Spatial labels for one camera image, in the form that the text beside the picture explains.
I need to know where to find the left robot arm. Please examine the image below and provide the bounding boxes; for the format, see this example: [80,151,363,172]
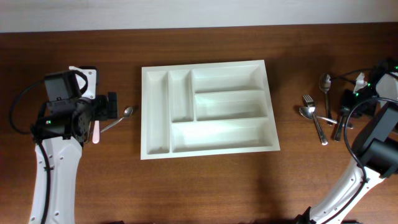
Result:
[29,66,119,223]

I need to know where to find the steel kitchen tongs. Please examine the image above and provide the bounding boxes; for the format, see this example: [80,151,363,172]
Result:
[83,122,93,144]

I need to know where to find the teaspoon with textured handle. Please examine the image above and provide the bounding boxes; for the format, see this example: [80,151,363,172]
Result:
[100,106,135,133]

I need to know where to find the white plastic cutlery tray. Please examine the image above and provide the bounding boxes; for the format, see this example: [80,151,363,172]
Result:
[141,60,280,160]

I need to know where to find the pink plastic knife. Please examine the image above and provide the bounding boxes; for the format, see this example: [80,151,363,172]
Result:
[91,121,100,144]

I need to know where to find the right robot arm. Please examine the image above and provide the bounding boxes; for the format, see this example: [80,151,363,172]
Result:
[294,58,397,223]

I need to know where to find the steel fork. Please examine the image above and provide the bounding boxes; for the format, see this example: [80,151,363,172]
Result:
[303,94,328,146]
[333,115,346,142]

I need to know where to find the steel tablespoon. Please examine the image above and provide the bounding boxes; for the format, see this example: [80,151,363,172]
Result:
[298,106,354,129]
[319,73,332,119]

